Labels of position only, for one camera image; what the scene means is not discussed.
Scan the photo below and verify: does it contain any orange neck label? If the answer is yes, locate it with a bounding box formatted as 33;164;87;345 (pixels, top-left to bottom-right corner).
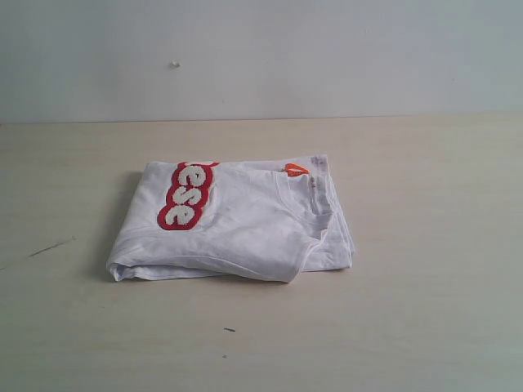
284;163;310;177

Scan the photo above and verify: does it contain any white t-shirt red lettering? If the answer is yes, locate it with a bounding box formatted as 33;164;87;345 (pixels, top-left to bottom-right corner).
106;155;354;283

